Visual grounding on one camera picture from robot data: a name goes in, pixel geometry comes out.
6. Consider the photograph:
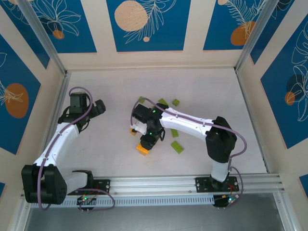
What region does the orange long lego brick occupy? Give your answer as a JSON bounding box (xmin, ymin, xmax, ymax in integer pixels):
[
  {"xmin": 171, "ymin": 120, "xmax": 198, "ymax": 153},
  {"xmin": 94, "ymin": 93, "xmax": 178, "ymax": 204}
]
[{"xmin": 136, "ymin": 142, "xmax": 150, "ymax": 157}]

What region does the green long lego brick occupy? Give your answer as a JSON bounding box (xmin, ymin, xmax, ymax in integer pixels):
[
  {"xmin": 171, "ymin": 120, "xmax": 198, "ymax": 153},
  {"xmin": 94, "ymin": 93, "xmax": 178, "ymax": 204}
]
[{"xmin": 170, "ymin": 141, "xmax": 185, "ymax": 154}]

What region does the grey metal panel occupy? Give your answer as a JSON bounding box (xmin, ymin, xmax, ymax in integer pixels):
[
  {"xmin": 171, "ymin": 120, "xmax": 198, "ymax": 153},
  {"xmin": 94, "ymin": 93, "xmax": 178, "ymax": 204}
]
[{"xmin": 24, "ymin": 192, "xmax": 288, "ymax": 231}]

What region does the small green circuit board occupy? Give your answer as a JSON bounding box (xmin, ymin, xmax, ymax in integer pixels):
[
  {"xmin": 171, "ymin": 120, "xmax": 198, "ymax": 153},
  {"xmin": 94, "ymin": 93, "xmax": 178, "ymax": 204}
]
[
  {"xmin": 77, "ymin": 194, "xmax": 97, "ymax": 212},
  {"xmin": 213, "ymin": 194, "xmax": 240, "ymax": 209}
]

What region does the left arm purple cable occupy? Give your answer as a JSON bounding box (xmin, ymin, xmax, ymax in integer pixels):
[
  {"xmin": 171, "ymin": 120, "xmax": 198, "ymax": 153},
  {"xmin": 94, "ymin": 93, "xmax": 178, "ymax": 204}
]
[{"xmin": 38, "ymin": 86, "xmax": 116, "ymax": 212}]

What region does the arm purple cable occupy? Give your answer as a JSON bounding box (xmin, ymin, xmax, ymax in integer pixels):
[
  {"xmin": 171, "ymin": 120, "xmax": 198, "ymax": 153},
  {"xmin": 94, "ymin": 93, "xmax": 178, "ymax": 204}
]
[
  {"xmin": 129, "ymin": 98, "xmax": 248, "ymax": 199},
  {"xmin": 38, "ymin": 86, "xmax": 116, "ymax": 212}
]

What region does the aluminium frame bar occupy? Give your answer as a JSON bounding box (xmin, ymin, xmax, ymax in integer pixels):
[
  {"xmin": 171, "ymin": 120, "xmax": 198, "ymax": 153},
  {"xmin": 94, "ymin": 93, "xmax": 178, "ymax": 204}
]
[
  {"xmin": 36, "ymin": 72, "xmax": 71, "ymax": 169},
  {"xmin": 234, "ymin": 68, "xmax": 270, "ymax": 174}
]

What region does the long aluminium mounting rail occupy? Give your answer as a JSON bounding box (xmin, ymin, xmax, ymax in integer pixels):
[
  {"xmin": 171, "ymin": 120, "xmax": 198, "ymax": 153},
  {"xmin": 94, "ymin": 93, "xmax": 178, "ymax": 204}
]
[{"xmin": 20, "ymin": 173, "xmax": 287, "ymax": 199}]

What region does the grey slotted cable duct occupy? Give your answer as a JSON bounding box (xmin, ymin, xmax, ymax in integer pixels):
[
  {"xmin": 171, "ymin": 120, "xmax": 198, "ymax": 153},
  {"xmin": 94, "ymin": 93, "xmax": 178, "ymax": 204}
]
[{"xmin": 57, "ymin": 194, "xmax": 215, "ymax": 208}]

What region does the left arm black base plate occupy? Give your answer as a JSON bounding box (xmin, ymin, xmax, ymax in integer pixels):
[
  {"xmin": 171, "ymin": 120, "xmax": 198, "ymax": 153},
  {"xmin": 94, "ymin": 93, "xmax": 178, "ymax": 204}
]
[{"xmin": 72, "ymin": 178, "xmax": 111, "ymax": 195}]

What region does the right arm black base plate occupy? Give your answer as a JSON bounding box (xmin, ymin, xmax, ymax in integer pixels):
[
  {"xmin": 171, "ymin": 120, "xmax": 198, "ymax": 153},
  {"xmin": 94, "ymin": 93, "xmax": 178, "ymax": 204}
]
[{"xmin": 195, "ymin": 177, "xmax": 239, "ymax": 193}]

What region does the aluminium frame post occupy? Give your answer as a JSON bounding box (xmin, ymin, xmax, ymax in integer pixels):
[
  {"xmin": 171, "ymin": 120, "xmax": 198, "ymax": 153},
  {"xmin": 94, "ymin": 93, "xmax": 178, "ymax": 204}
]
[
  {"xmin": 234, "ymin": 0, "xmax": 283, "ymax": 74},
  {"xmin": 7, "ymin": 198, "xmax": 33, "ymax": 231},
  {"xmin": 16, "ymin": 0, "xmax": 71, "ymax": 77},
  {"xmin": 273, "ymin": 192, "xmax": 299, "ymax": 231}
]

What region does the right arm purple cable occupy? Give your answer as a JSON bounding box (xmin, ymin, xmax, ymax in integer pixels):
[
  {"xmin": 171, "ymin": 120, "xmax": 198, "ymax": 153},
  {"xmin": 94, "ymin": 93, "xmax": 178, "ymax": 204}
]
[{"xmin": 129, "ymin": 98, "xmax": 248, "ymax": 199}]

